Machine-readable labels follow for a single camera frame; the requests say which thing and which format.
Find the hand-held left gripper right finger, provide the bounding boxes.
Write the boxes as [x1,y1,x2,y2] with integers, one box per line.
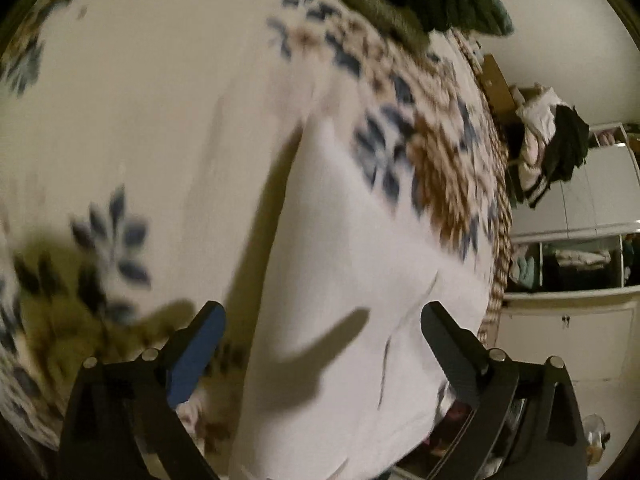
[420,301,586,480]

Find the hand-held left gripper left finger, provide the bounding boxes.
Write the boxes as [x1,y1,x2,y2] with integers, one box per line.
[57,301,227,480]

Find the white pants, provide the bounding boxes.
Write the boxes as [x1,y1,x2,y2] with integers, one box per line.
[227,120,496,480]

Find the teal folded clothes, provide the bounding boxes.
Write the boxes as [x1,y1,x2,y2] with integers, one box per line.
[512,255,540,289]

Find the white wardrobe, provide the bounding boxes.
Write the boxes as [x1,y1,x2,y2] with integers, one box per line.
[500,121,640,388]

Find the brown checkered blanket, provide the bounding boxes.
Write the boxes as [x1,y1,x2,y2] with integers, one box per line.
[450,30,517,353]

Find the black jacket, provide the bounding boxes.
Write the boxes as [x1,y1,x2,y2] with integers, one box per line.
[541,105,592,203]

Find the white clothes pile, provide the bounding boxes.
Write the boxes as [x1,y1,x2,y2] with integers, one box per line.
[514,86,563,198]

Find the bed with floral sheet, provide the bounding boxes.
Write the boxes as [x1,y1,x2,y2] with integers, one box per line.
[0,0,516,461]

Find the large cardboard box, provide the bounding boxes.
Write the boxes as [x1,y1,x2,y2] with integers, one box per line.
[480,54,521,117]

